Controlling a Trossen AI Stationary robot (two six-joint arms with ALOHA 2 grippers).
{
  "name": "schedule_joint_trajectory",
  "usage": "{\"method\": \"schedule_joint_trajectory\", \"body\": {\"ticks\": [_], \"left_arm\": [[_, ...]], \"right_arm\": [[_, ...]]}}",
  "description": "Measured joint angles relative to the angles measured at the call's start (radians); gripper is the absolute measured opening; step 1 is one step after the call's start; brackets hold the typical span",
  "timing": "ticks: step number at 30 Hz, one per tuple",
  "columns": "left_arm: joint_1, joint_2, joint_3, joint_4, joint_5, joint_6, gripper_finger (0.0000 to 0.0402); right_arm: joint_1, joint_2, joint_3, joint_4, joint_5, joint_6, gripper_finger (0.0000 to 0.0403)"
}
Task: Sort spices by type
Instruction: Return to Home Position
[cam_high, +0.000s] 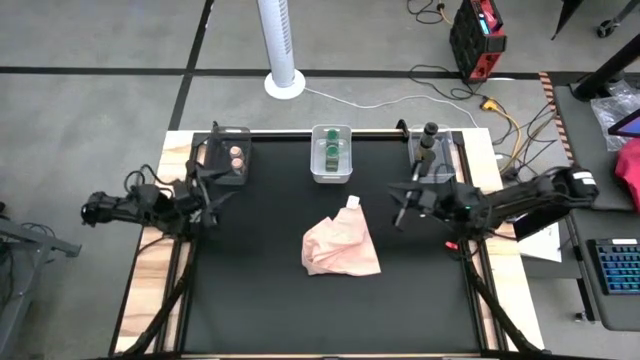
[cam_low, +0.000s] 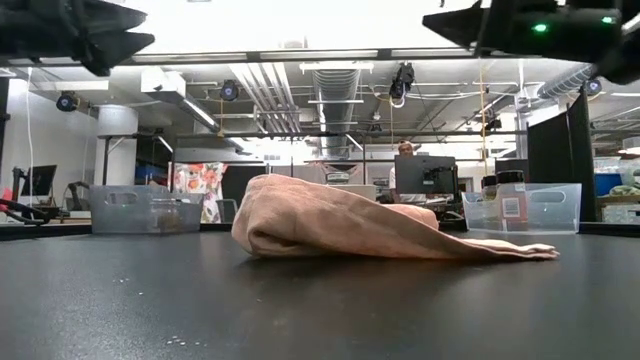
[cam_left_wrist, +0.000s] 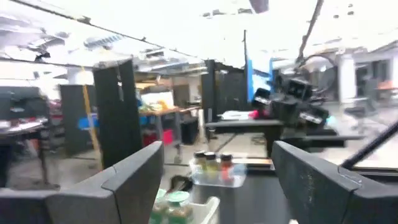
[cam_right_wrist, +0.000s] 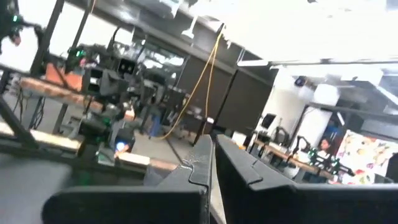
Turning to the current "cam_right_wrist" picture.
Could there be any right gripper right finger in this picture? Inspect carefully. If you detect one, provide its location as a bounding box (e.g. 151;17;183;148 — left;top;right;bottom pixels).
216;135;398;224

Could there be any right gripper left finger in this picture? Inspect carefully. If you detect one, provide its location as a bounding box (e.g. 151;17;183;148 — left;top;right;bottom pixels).
43;135;215;224

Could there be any person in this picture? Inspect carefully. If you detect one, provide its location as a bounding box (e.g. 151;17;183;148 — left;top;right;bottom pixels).
315;136;333;162

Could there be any small black monitor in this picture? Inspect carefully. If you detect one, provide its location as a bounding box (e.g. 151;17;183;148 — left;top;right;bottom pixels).
260;113;277;130

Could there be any white round column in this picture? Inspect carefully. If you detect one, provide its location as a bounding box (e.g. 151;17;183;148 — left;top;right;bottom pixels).
297;83;340;150

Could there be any floral patterned cloth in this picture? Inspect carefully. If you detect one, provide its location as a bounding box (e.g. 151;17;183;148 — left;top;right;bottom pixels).
335;129;398;186

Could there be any black partition panel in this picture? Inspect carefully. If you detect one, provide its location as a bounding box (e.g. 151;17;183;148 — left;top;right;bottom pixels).
175;55;279;147

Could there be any black table mat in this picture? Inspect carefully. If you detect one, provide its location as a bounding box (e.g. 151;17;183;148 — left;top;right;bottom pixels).
0;152;74;224

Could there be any wooden work bench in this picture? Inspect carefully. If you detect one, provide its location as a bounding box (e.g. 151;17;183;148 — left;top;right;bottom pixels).
18;76;105;111

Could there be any round ceiling camera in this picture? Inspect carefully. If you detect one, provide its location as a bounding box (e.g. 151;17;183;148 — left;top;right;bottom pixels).
294;75;308;88

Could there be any yellow hanging cable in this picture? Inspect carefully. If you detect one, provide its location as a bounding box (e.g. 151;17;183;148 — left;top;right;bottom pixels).
160;30;224;141

